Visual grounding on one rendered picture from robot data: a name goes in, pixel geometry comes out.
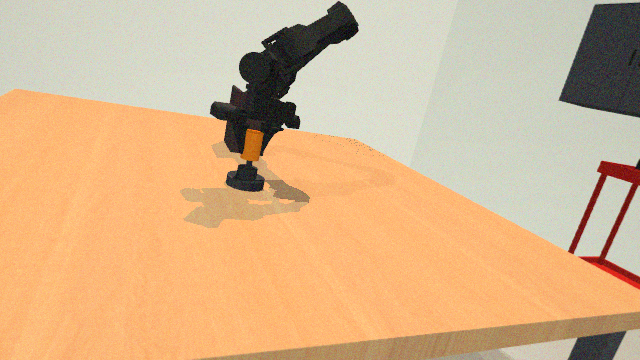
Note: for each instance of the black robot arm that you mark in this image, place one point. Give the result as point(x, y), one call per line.
point(293, 48)

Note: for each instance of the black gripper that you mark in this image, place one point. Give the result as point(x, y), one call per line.
point(238, 117)

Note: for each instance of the orange knob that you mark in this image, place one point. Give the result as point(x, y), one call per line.
point(253, 143)

